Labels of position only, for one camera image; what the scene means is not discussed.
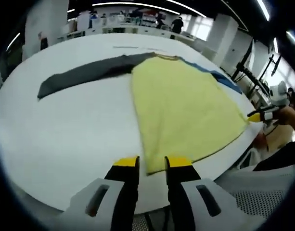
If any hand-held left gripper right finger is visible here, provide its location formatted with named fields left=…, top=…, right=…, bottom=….
left=164, top=155, right=266, bottom=231

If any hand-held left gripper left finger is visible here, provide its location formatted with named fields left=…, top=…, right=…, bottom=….
left=57, top=155, right=140, bottom=231

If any yellow grey blue garment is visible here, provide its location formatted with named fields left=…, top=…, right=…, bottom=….
left=37, top=51, right=251, bottom=176

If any black tripod stand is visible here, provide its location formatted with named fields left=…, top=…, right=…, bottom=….
left=230, top=39, right=282, bottom=97

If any white mesh chair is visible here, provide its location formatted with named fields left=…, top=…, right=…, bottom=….
left=217, top=166, right=295, bottom=219

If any white square pillar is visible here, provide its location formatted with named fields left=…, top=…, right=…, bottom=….
left=24, top=0, right=69, bottom=48
left=206, top=13, right=239, bottom=64

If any long white counter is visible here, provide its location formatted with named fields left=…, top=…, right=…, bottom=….
left=57, top=21, right=196, bottom=41

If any ceiling light strip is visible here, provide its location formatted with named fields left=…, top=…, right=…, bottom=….
left=91, top=0, right=208, bottom=19

